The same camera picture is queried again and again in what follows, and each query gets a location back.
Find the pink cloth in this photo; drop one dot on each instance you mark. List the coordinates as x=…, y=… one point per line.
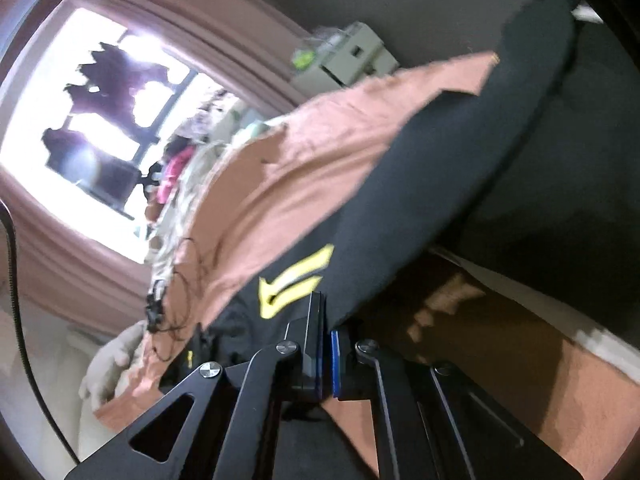
x=172, y=172

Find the pink curtain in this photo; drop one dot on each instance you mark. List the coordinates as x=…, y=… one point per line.
x=65, y=260

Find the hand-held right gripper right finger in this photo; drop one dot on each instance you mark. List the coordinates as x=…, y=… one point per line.
x=336, y=360

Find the white blanket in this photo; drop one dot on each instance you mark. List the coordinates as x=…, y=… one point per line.
x=600, y=345

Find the beige plush pillow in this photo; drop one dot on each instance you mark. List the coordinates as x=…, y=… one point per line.
x=110, y=360

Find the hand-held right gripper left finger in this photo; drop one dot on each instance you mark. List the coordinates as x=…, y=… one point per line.
x=312, y=340

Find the dark hanging garment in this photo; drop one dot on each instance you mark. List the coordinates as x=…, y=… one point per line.
x=117, y=85
x=85, y=160

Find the pile of light clothes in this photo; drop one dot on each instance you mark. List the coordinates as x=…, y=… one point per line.
x=200, y=160

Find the black garment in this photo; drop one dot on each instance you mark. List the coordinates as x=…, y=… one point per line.
x=400, y=185

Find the window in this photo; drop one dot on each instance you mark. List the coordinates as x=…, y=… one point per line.
x=40, y=85

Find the orange bed sheet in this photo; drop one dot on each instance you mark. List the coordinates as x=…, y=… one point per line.
x=280, y=185

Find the small black device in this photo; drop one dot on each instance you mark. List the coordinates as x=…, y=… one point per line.
x=151, y=185

